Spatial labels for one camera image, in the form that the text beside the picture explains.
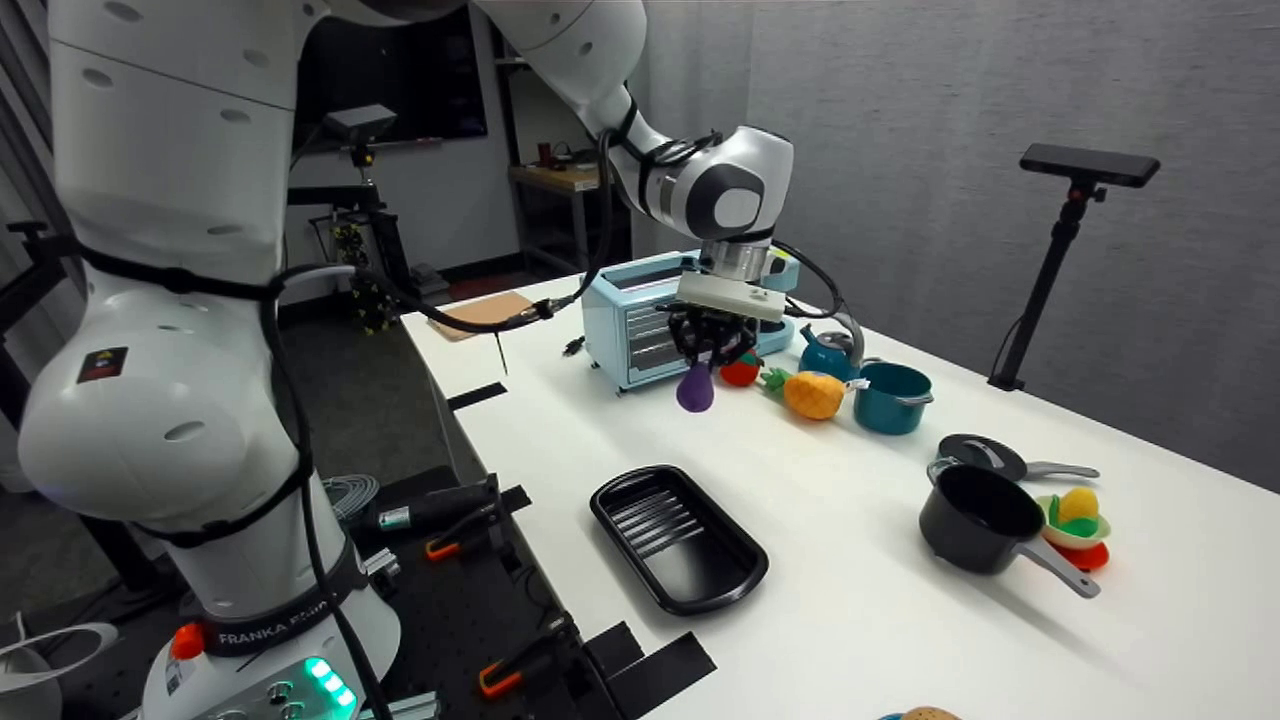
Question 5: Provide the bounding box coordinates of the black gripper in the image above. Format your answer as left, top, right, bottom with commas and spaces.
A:
665, 299, 765, 387

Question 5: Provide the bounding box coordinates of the purple plush toy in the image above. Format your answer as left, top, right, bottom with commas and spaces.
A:
672, 356, 719, 414

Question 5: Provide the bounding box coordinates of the light blue toy oven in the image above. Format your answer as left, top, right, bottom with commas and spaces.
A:
575, 242, 808, 397

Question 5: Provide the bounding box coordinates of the yellow toy pineapple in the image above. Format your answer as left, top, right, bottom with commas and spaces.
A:
757, 365, 852, 428

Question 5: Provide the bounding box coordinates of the teal toy kettle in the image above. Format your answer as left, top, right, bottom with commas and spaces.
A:
797, 307, 873, 383

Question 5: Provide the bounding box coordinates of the black oven tray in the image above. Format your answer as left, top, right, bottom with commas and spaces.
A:
590, 458, 772, 618

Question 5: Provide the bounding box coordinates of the teal toy pot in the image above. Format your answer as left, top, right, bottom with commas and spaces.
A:
847, 358, 941, 440

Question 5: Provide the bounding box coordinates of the wooden cutting board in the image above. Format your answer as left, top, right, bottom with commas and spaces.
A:
423, 289, 549, 343

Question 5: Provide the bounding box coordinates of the wooden side table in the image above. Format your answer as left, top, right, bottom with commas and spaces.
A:
510, 156, 607, 272

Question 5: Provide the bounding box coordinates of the short black tape strip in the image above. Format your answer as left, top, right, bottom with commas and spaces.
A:
443, 380, 513, 412

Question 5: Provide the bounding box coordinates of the small black frying pan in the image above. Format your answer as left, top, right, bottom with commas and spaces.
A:
927, 433, 1105, 488

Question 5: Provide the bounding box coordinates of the wide black tape strip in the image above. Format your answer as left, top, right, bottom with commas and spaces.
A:
581, 618, 719, 720

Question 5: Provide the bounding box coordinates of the black saucepan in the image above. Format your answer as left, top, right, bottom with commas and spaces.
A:
916, 458, 1105, 602

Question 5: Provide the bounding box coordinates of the black tripod stand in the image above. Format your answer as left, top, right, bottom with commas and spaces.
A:
986, 175, 1114, 397

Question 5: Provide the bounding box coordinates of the white round container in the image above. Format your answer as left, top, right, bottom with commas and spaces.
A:
0, 617, 125, 720

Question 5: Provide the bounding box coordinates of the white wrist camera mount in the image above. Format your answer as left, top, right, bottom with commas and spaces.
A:
672, 272, 791, 325

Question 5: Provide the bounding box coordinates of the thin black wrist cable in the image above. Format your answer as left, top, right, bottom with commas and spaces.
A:
769, 235, 852, 330

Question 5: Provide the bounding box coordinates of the orange handled black clamp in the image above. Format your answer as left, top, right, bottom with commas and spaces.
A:
374, 474, 537, 567
473, 610, 575, 705

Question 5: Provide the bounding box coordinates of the black camera stand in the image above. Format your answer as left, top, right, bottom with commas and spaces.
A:
313, 130, 434, 336

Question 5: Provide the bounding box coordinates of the black wall monitor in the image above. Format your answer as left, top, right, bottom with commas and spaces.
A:
293, 2, 493, 150

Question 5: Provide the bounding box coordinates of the small black camera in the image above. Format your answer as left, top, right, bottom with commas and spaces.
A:
320, 98, 405, 142

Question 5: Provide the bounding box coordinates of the black bar camera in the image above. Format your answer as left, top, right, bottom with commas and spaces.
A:
1018, 139, 1166, 192

